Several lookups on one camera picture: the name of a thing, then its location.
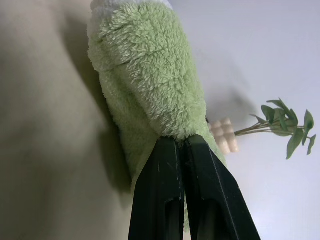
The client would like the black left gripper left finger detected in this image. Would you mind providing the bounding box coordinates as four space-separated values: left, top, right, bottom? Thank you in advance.
128 136 187 240

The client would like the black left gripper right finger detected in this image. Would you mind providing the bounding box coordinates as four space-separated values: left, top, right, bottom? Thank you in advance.
183 134 262 240

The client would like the fluffy green towel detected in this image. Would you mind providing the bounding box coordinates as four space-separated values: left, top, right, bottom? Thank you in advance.
86 0 228 240

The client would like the white bubble-shaped vase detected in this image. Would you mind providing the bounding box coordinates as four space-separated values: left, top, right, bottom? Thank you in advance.
209 117 240 154

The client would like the green leafy plant sprig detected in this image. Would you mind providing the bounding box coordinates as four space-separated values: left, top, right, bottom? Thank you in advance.
234 97 317 161

